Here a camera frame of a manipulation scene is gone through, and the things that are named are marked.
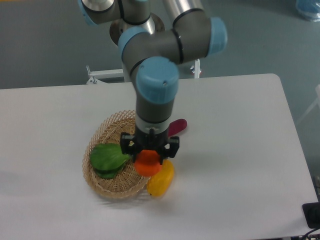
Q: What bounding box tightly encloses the yellow corn cob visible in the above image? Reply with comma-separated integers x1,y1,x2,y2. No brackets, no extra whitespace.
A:
146,159,175,197

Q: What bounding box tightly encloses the white bracket with clamp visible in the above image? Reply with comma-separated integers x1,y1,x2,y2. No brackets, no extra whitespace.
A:
190,58,202,79

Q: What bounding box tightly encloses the purple sweet potato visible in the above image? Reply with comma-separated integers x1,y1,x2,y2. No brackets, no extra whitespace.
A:
168,118,188,137

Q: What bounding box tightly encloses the black device at table edge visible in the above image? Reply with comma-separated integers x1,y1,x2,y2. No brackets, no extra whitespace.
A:
302,202,320,229

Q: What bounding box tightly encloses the woven wicker basket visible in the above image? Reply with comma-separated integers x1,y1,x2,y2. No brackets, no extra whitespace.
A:
82,110,150,199

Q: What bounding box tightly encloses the orange fruit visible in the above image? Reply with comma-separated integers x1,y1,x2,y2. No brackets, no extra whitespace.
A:
134,149,162,177

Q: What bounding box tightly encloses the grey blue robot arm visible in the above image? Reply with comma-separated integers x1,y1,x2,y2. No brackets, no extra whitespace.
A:
78,0,228,163

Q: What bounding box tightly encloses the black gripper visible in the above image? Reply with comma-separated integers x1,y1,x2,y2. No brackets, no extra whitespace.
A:
119,127,180,165

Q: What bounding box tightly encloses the green bok choy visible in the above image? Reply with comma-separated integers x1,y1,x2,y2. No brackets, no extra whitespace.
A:
89,143,131,179

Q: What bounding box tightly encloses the blue plastic bag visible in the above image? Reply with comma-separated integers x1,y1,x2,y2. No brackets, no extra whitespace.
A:
295,0,320,22

